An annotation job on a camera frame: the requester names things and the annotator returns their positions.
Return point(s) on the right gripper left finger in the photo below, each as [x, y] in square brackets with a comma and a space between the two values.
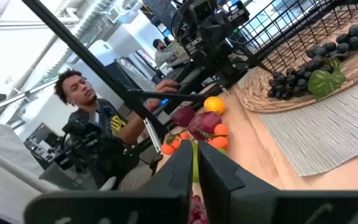
[135, 205]

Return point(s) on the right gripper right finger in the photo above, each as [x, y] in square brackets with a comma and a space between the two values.
[259, 208]

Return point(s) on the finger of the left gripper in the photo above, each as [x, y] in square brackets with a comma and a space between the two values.
[247, 56]

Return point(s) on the dark grape bunch with leaf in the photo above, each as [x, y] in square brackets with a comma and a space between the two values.
[287, 82]

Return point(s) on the yellow orange fruit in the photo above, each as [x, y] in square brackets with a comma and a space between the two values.
[214, 105]

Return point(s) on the red grape bunch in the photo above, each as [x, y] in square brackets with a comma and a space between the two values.
[197, 211]

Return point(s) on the tangerine cluster with stem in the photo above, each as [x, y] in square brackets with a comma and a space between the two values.
[167, 149]
[221, 129]

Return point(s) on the green pear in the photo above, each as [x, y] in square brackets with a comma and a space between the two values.
[195, 161]

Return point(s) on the dark red apple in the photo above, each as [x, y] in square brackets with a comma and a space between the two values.
[182, 115]
[204, 123]

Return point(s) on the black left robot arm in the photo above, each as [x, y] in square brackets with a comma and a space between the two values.
[210, 76]

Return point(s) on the round woven placemat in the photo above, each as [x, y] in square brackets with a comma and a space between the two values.
[259, 96]

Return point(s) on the person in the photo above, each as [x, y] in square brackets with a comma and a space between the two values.
[79, 90]
[163, 56]

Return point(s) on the grey rectangular placemat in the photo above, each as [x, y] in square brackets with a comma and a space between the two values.
[322, 133]

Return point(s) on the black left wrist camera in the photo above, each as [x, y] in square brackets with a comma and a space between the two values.
[204, 11]

